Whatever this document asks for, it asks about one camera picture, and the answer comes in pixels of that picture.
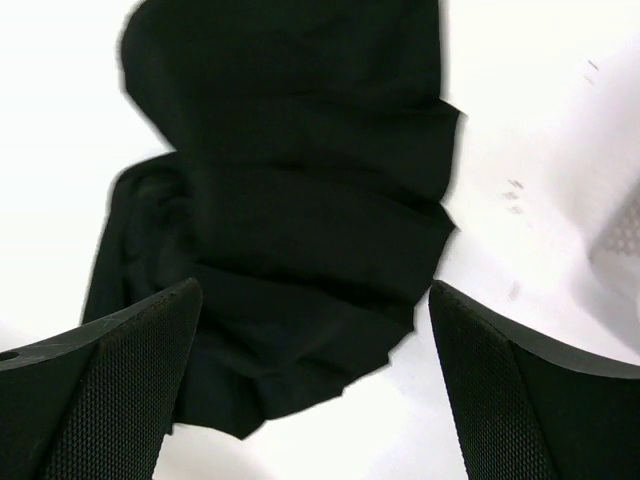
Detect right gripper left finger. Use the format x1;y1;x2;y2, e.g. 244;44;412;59
1;279;202;480

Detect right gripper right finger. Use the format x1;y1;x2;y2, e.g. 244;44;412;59
429;281;639;480

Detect black pleated skirt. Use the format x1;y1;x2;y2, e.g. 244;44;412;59
84;0;459;439

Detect white plastic basket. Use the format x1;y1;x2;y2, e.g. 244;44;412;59
590;192;639;276

